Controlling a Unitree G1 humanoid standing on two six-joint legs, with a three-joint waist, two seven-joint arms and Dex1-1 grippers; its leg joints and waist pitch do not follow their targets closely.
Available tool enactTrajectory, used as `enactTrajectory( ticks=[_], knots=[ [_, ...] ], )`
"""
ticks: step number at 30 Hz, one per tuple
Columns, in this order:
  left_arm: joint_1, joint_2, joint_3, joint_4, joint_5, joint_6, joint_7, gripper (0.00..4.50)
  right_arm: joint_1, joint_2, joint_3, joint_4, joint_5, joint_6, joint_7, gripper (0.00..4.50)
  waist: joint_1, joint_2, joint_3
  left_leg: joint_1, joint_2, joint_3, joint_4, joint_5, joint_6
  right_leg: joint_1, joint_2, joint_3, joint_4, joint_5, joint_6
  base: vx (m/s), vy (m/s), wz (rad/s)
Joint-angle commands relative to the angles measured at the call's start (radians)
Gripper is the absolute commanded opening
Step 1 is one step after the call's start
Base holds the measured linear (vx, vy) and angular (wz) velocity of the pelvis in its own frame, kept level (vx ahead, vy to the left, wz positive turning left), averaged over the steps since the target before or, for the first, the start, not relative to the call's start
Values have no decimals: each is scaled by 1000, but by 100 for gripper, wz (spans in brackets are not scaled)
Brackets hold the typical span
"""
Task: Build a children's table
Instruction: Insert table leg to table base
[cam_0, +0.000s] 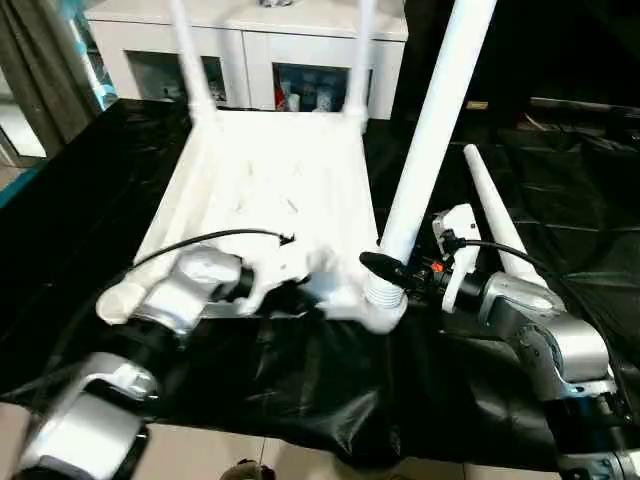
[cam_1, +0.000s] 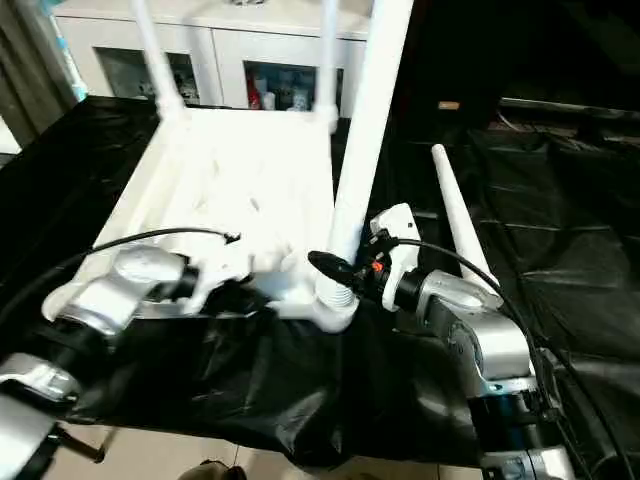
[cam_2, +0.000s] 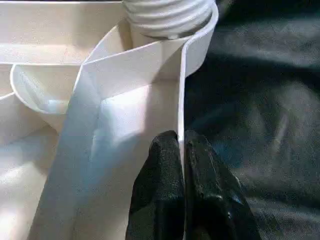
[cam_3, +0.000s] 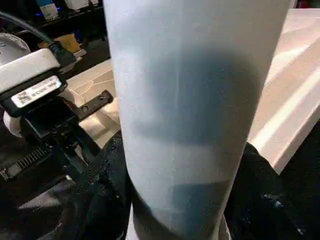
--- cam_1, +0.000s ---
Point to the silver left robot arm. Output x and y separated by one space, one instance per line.
115 290

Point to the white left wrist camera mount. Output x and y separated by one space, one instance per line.
220 270

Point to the grey curtain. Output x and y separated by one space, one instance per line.
27 70

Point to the black furniture unit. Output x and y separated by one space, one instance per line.
525 50

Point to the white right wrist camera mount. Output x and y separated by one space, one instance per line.
400 235

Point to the silver metal bowl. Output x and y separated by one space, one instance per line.
246 2

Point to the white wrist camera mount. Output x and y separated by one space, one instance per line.
400 235
220 270

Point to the white plastic table leg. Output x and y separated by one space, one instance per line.
370 125
327 50
155 50
455 200

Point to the light blue frame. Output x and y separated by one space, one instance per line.
70 60

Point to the white glass-door cabinet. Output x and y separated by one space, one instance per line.
220 45

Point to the black work mat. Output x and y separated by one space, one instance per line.
300 380

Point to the white plastic table top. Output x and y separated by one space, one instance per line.
225 165

